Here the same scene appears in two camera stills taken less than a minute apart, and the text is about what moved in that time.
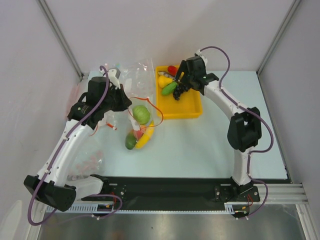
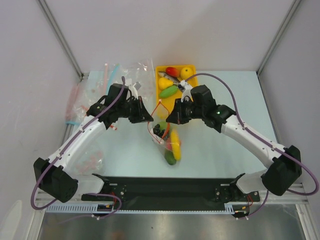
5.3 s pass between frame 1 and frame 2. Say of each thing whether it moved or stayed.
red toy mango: stayed
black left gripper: moved
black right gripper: moved
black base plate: stayed
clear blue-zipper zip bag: stayed
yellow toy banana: moved
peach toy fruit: moved
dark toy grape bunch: moved
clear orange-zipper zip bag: moved
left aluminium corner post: stayed
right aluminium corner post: stayed
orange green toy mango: moved
